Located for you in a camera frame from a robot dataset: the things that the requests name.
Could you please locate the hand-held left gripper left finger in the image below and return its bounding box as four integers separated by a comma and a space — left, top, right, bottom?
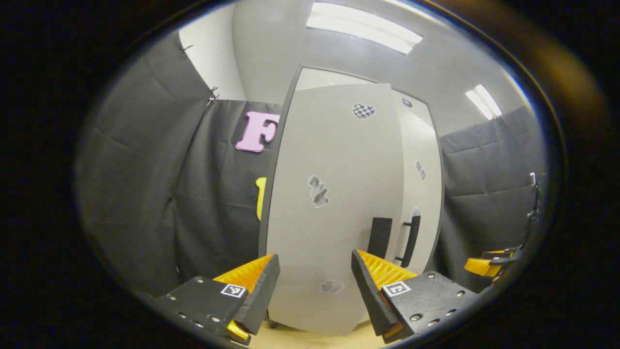
157, 253, 281, 346

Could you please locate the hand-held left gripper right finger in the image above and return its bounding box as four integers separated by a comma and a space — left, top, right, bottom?
351, 249, 480, 344

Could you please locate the white cabinet door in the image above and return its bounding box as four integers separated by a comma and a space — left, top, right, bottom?
259, 82, 406, 336
391, 90, 443, 274

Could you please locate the white and grey shoe cabinet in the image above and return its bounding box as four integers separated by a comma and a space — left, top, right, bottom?
258, 66, 444, 335

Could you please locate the black backdrop cloth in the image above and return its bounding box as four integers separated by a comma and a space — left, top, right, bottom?
431, 107, 545, 291
77, 32, 284, 296

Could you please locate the small ceiling light panel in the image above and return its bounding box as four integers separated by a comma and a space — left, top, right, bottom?
464, 84, 503, 120

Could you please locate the long ceiling light panel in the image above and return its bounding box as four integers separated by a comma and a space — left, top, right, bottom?
306, 1, 424, 55

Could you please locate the black door handle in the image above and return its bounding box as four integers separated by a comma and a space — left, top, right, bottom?
395, 216, 421, 268

